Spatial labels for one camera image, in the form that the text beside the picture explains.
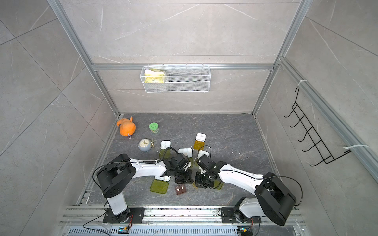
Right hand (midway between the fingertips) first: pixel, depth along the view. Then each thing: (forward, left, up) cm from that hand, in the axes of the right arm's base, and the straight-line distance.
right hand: (196, 185), depth 81 cm
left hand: (+3, 0, -1) cm, 3 cm away
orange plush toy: (+41, +49, +5) cm, 64 cm away
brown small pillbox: (-1, +9, -2) cm, 9 cm away
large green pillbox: (-1, -11, +6) cm, 12 cm away
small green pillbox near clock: (+29, +22, -2) cm, 36 cm away
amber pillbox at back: (+33, -4, -2) cm, 33 cm away
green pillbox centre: (+23, +5, -2) cm, 24 cm away
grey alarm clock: (+27, +33, +1) cm, 43 cm away
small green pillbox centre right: (+22, -4, -2) cm, 22 cm away
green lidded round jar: (+42, +30, +1) cm, 52 cm away
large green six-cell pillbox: (+2, +21, -2) cm, 21 cm away
